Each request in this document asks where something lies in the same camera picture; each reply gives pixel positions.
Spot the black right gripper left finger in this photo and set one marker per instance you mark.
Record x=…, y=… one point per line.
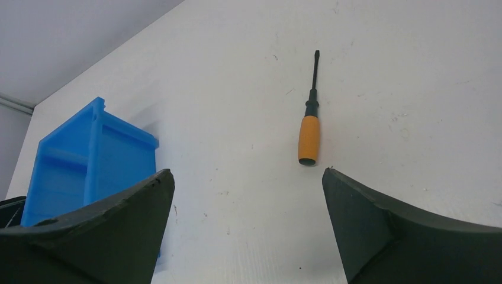
x=114, y=240

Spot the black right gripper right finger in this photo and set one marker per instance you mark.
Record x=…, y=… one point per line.
x=384, y=240

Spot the orange handled screwdriver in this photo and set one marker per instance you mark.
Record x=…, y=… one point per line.
x=309, y=136

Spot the blue plastic bin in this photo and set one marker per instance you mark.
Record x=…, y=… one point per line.
x=91, y=156

